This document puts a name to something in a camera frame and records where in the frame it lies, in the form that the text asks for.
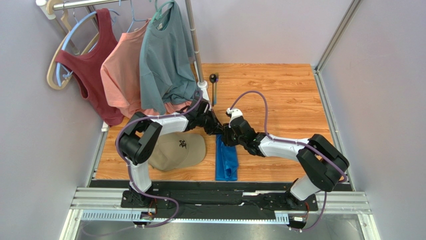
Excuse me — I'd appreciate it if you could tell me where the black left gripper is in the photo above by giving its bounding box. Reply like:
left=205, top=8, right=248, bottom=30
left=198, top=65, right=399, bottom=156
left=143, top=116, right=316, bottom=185
left=196, top=109, right=224, bottom=136

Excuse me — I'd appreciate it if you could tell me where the blue cloth napkin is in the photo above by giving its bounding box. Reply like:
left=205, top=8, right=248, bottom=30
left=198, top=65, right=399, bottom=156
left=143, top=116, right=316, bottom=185
left=215, top=134, right=239, bottom=182

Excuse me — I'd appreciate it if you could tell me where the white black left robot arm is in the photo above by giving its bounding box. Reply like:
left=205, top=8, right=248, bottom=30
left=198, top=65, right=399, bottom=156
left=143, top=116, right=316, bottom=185
left=115, top=99, right=224, bottom=194

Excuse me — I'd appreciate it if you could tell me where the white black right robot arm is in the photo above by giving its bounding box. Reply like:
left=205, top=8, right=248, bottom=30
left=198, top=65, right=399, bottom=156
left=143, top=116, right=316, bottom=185
left=222, top=116, right=350, bottom=201

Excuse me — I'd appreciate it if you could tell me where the white clothes rack foot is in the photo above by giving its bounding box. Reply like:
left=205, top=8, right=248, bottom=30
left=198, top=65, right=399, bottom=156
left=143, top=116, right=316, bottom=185
left=197, top=80, right=212, bottom=104

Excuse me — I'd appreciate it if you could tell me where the black spoon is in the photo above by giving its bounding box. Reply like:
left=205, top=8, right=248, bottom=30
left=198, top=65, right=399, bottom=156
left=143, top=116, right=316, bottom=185
left=209, top=73, right=215, bottom=107

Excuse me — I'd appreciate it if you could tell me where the beige baseball cap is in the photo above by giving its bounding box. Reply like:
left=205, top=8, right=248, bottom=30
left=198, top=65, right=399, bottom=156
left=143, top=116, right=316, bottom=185
left=148, top=132, right=206, bottom=172

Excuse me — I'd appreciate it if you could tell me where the teal t-shirt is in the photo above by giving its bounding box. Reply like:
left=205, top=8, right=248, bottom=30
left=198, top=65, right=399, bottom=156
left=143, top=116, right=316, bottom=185
left=139, top=0, right=198, bottom=115

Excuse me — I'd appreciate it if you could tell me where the pink t-shirt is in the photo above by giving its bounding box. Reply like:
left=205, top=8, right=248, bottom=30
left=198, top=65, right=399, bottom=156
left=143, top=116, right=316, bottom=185
left=99, top=19, right=194, bottom=119

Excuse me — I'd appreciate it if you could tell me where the teal clothes hanger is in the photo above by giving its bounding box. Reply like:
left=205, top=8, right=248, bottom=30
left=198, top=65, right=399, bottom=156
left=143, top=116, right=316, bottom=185
left=150, top=0, right=177, bottom=28

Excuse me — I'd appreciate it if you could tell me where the maroon tank top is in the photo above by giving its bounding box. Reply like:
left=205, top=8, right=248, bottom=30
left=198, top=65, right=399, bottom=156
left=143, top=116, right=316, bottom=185
left=55, top=8, right=124, bottom=126

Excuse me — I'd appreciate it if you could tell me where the light blue clothes hanger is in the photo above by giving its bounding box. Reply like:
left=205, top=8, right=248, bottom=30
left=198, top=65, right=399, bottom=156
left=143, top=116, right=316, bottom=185
left=46, top=11, right=100, bottom=90

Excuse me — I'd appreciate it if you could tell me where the wooden clothes hanger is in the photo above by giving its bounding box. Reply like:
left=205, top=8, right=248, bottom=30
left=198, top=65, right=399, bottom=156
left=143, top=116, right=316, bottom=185
left=36, top=0, right=99, bottom=90

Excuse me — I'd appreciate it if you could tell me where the metal clothes rack pole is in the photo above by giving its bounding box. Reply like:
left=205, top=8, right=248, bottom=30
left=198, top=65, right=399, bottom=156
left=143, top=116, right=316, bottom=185
left=35, top=0, right=208, bottom=88

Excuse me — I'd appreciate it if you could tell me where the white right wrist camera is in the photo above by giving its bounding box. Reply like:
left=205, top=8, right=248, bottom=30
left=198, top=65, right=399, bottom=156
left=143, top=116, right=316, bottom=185
left=226, top=108, right=243, bottom=123

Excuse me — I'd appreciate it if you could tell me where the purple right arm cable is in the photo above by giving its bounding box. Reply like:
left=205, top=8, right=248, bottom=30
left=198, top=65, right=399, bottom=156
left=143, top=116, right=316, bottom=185
left=227, top=90, right=349, bottom=233

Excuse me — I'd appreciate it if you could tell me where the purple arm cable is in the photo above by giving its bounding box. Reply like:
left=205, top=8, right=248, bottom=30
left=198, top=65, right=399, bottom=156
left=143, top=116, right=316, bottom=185
left=114, top=89, right=205, bottom=229
left=227, top=90, right=349, bottom=233

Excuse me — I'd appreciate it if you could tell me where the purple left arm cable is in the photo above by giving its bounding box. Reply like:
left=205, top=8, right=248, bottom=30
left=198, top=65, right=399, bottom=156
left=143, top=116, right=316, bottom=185
left=114, top=89, right=205, bottom=229

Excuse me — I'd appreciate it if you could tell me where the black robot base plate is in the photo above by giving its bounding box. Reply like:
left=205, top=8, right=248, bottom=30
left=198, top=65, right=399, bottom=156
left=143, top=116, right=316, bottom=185
left=120, top=189, right=319, bottom=211

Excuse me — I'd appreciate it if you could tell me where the aluminium frame rail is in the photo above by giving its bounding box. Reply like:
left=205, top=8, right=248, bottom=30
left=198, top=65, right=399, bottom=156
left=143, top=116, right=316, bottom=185
left=60, top=187, right=380, bottom=240

